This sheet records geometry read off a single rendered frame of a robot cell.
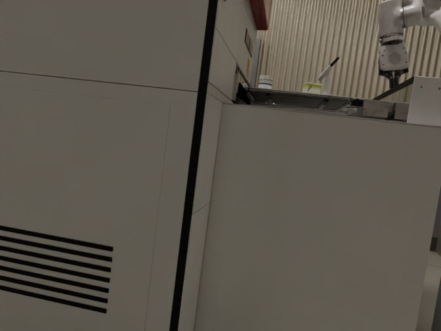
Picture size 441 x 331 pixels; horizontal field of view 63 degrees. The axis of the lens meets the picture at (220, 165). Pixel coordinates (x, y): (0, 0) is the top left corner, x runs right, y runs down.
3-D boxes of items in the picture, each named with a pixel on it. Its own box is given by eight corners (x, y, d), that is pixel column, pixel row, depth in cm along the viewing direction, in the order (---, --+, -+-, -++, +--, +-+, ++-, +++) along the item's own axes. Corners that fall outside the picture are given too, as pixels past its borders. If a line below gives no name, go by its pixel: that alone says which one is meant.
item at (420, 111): (406, 124, 103) (415, 75, 102) (365, 132, 157) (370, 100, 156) (441, 128, 101) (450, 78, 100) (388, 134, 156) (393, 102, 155)
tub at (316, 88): (305, 96, 173) (307, 81, 172) (300, 97, 180) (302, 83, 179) (320, 98, 174) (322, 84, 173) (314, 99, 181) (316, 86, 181)
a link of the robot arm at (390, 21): (407, 35, 140) (382, 41, 145) (405, 0, 139) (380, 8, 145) (403, 30, 133) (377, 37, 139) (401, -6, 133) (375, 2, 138)
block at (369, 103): (363, 107, 122) (364, 98, 122) (361, 108, 126) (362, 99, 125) (388, 110, 121) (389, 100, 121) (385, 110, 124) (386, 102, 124)
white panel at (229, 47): (197, 91, 87) (218, -80, 84) (240, 117, 167) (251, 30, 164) (210, 92, 87) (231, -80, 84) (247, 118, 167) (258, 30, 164)
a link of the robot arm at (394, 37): (381, 35, 136) (381, 43, 136) (406, 31, 135) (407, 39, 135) (375, 41, 145) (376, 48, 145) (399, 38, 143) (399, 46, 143)
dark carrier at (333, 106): (248, 90, 128) (248, 88, 128) (256, 102, 161) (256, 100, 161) (348, 100, 122) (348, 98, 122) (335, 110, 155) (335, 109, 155)
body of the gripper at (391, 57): (380, 41, 137) (381, 70, 137) (409, 37, 135) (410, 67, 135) (375, 46, 144) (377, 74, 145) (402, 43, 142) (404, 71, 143)
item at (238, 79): (230, 100, 123) (234, 71, 122) (245, 111, 166) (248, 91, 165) (235, 100, 122) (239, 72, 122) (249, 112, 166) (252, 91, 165)
